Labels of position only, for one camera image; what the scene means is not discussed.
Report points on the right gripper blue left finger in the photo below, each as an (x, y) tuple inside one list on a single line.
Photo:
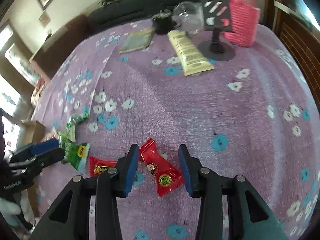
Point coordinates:
[(68, 216)]

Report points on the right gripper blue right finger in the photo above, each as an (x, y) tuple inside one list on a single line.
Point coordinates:
[(249, 216)]

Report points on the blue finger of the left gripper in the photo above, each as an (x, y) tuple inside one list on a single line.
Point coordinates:
[(43, 146), (47, 157)]

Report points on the green pea snack packet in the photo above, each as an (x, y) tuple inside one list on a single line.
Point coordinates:
[(76, 155)]

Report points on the red snack bar packet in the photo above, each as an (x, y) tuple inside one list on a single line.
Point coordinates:
[(97, 166)]

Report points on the red snack packet with logo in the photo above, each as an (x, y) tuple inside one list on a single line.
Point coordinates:
[(167, 177)]

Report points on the cardboard tray box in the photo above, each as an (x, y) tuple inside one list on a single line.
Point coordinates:
[(33, 131)]

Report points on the patterned blanket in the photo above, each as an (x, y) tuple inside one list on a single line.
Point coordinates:
[(37, 92)]

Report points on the brown pink armchair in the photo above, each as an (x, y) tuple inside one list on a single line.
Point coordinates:
[(47, 60)]

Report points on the purple floral tablecloth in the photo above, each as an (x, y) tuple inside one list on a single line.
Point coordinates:
[(254, 115)]

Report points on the olive flat pouch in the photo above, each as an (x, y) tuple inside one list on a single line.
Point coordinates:
[(137, 40)]

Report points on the cream lotion tube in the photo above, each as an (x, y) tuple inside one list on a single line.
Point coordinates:
[(192, 60)]

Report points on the black leather sofa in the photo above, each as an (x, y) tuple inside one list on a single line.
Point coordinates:
[(124, 11)]

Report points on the black small pot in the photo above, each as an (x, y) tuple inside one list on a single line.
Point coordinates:
[(162, 22)]

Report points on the black phone stand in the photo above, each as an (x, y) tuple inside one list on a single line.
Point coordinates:
[(217, 20)]

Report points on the clear plastic cup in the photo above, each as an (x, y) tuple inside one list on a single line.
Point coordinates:
[(188, 17)]

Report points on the pink thermos with knit sleeve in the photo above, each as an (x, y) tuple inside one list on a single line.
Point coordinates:
[(245, 16)]

